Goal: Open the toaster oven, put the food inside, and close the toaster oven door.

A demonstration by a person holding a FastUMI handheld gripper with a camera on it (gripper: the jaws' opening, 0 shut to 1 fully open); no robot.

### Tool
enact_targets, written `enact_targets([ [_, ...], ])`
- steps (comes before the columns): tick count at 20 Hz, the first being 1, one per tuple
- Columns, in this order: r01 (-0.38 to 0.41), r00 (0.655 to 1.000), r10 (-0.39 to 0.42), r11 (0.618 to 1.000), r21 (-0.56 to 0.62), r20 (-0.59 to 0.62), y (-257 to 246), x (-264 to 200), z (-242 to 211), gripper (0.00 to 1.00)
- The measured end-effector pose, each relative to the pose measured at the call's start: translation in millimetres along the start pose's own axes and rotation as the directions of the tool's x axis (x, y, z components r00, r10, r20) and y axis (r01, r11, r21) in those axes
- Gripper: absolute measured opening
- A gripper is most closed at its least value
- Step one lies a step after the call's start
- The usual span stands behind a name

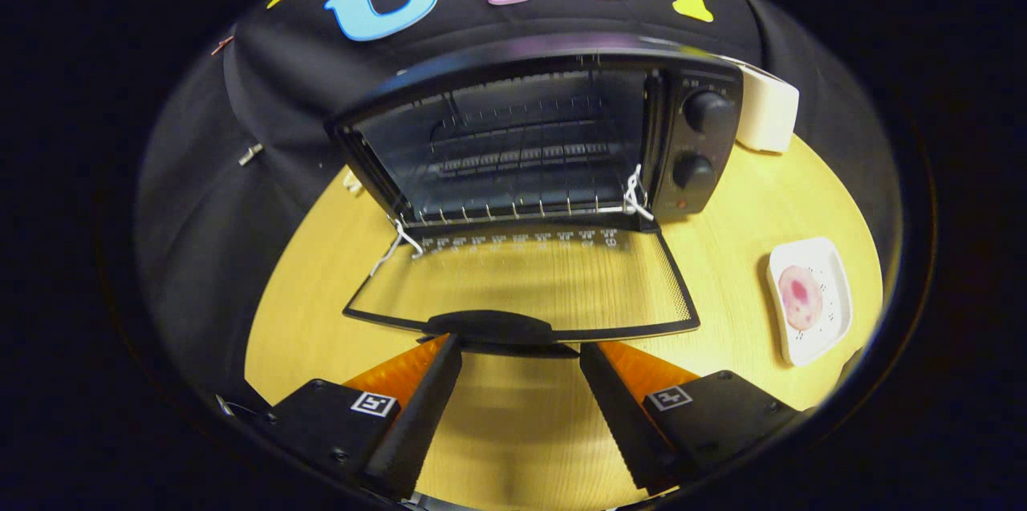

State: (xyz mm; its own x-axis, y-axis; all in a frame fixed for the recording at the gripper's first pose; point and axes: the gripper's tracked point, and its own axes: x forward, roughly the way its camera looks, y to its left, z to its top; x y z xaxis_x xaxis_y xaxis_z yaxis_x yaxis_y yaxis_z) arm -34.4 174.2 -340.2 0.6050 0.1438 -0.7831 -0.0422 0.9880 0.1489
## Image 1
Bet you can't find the black backdrop cloth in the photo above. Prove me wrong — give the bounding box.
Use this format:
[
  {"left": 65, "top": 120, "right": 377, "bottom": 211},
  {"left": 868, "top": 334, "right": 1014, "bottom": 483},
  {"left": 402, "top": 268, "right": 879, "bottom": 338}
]
[{"left": 132, "top": 0, "right": 903, "bottom": 416}]

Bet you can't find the pink meat slice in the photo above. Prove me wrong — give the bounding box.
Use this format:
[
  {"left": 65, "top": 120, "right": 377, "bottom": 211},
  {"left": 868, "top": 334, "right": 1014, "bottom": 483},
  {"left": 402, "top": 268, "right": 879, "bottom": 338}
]
[{"left": 778, "top": 265, "right": 825, "bottom": 332}]

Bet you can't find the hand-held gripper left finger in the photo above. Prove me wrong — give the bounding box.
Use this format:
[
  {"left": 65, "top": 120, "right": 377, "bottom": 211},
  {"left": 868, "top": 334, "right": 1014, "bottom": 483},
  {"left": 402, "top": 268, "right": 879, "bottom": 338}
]
[{"left": 263, "top": 333, "right": 465, "bottom": 501}]

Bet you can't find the white bread toaster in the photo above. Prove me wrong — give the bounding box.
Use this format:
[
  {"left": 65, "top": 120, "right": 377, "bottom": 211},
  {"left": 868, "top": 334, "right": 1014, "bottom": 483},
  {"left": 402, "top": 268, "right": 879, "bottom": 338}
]
[{"left": 734, "top": 62, "right": 801, "bottom": 154}]

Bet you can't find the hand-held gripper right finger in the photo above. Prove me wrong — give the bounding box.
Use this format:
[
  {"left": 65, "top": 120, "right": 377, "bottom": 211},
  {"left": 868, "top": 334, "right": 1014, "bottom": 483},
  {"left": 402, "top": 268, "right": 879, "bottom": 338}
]
[{"left": 579, "top": 340, "right": 805, "bottom": 494}]

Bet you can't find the black toaster oven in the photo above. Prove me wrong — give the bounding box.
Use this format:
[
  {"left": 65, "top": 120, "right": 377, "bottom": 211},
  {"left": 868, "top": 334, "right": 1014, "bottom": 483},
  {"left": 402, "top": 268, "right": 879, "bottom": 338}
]
[{"left": 325, "top": 34, "right": 745, "bottom": 358}]

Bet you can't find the white square plate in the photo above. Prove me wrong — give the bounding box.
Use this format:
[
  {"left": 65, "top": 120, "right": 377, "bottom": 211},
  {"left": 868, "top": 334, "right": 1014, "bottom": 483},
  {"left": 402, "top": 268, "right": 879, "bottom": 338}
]
[{"left": 766, "top": 237, "right": 854, "bottom": 367}]

